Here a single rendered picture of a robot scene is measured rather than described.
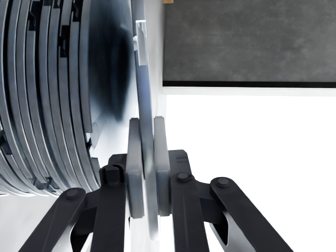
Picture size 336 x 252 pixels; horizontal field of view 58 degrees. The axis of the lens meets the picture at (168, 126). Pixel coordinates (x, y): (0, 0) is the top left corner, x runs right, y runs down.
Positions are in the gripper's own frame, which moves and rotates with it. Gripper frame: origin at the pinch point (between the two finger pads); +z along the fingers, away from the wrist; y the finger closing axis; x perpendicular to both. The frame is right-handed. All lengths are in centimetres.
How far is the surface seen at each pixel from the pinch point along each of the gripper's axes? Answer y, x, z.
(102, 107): -4.4, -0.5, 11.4
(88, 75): -4.7, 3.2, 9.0
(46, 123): -8.4, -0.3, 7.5
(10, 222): -35, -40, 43
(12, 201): -35, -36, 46
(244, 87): 113, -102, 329
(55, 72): -6.9, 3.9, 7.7
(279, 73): 158, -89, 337
